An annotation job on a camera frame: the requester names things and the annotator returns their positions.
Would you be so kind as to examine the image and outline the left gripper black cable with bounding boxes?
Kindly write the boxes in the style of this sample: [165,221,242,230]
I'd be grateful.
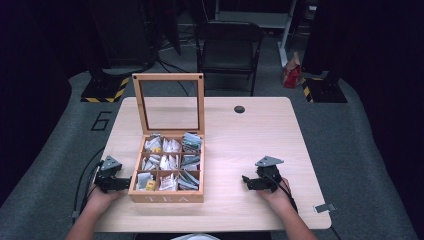
[71,146,106,221]

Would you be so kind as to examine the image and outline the red paper bag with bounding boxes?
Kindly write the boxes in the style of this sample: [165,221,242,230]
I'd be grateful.
[282,51,303,90]

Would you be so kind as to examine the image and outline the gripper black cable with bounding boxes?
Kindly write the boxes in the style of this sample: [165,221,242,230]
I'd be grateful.
[261,169,343,240]
[71,146,106,221]

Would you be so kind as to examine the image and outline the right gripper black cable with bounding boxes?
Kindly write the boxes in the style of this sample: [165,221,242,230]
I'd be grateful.
[261,169,343,240]

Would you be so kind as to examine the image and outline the black folding chair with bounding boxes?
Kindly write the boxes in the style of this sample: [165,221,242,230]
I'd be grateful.
[194,20,267,98]

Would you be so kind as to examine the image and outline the wooden tea box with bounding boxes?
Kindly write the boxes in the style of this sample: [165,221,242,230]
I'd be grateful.
[128,72,205,204]

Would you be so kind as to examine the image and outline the person's right hand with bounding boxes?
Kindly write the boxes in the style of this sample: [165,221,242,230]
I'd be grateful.
[258,177,295,216]

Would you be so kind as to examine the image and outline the striped black stand base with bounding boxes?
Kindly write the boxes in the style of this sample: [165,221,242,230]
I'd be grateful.
[80,75,131,104]
[301,76,348,104]

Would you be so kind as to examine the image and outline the black floor cable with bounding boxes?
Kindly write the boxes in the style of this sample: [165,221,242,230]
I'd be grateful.
[154,54,198,98]

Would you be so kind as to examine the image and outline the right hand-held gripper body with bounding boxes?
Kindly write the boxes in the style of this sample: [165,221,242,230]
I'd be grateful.
[254,155,285,194]

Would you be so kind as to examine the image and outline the pile of tea bag packets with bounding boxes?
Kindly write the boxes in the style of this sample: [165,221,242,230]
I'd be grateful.
[135,131,203,192]

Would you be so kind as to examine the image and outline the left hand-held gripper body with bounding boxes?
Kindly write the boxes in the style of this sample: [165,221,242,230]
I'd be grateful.
[94,155,123,194]

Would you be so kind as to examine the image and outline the white metal stand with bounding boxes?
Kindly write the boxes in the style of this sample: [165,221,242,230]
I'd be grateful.
[214,0,299,68]

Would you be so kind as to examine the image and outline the person's left hand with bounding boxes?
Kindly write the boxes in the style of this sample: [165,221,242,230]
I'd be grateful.
[85,184,125,216]

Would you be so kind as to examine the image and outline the person's light clothing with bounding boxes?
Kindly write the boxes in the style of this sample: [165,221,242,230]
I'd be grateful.
[170,232,222,240]

